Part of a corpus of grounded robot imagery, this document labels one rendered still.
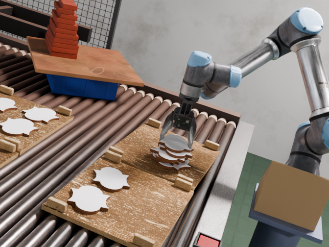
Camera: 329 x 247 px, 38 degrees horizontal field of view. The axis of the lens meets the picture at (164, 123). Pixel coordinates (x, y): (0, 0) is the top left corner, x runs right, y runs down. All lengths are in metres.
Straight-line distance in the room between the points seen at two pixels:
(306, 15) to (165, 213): 0.89
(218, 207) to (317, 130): 0.45
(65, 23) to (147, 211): 1.15
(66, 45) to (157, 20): 2.29
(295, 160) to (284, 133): 2.75
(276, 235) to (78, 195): 0.80
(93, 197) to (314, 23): 1.01
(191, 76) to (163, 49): 2.95
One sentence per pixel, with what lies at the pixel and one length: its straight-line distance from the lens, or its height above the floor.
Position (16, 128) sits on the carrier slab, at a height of 0.95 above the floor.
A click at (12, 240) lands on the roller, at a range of 1.32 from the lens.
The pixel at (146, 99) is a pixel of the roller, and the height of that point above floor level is 0.92.
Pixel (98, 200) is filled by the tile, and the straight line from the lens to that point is 1.46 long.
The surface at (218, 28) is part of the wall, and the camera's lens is 4.46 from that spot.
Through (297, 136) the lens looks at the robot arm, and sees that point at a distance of 1.92.
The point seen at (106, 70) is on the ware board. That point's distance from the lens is 2.33.
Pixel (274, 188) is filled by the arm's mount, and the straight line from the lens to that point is 1.80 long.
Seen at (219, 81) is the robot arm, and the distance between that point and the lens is 1.68.
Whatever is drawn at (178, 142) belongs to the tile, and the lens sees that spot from 1.79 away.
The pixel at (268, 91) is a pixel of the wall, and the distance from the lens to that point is 4.51.
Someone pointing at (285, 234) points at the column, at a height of 0.81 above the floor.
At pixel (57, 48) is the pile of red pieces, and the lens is 2.37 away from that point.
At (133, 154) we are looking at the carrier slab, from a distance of 1.81.
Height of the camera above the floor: 1.72
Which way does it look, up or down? 21 degrees down
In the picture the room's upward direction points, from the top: 16 degrees clockwise
